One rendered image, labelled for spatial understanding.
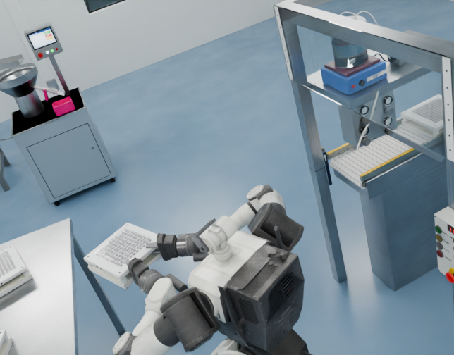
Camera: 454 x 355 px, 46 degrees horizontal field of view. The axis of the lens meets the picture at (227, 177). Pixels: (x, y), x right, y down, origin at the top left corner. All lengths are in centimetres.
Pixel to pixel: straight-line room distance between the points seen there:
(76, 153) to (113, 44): 284
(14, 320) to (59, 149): 240
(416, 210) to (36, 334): 189
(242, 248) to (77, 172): 326
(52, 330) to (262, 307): 107
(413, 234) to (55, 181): 302
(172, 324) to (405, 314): 173
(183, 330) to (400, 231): 164
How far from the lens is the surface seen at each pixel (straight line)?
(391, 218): 282
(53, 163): 472
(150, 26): 731
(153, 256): 217
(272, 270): 156
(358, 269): 329
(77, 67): 729
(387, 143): 278
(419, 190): 286
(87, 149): 469
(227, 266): 161
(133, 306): 355
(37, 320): 242
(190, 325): 153
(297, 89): 250
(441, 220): 187
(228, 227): 159
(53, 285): 255
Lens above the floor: 230
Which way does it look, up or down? 32 degrees down
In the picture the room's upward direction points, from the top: 18 degrees counter-clockwise
